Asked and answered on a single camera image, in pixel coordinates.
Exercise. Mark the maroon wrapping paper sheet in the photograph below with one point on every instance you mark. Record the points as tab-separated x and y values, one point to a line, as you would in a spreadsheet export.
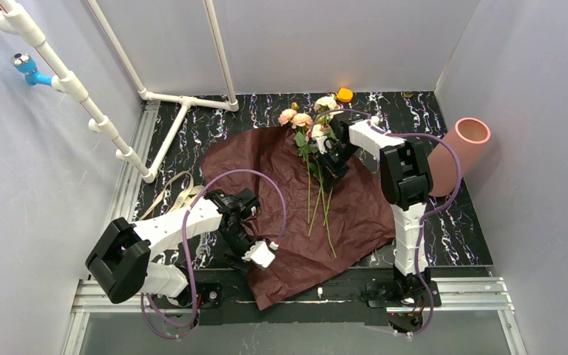
318	237

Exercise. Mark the small orange yellow cap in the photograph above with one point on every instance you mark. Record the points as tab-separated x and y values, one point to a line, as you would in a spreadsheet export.
345	95

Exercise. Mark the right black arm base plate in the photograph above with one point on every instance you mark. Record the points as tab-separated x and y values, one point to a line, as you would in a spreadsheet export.
385	293

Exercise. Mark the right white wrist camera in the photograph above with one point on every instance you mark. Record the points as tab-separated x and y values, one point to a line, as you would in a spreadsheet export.
318	144

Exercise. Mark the red flower bouquet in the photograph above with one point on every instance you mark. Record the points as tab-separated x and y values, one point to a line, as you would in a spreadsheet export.
306	126

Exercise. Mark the white pvc pipe frame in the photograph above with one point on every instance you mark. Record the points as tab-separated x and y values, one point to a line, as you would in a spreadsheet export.
91	98

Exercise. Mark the aluminium rail frame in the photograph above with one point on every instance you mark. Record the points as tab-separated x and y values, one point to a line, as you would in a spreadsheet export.
474	294

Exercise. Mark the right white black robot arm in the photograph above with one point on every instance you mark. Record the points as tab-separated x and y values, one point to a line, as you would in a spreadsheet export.
405	181

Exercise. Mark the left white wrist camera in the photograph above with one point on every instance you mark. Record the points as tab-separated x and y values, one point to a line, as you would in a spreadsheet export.
262	253

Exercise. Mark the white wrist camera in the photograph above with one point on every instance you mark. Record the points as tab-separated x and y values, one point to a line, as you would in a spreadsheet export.
318	144
262	253

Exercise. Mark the pink cylindrical vase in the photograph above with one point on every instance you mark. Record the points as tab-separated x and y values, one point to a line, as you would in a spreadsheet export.
467	138

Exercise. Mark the blue pipe fitting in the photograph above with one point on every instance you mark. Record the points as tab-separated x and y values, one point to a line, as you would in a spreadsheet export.
25	64

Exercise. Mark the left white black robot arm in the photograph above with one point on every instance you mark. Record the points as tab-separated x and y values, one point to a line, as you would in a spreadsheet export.
122	259

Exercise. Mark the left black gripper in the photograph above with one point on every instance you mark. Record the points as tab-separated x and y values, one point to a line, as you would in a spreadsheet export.
239	239

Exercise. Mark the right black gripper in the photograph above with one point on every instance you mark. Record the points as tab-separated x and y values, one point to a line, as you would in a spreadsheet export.
330	160

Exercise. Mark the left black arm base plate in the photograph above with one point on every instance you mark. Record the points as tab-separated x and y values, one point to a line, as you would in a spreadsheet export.
208	296

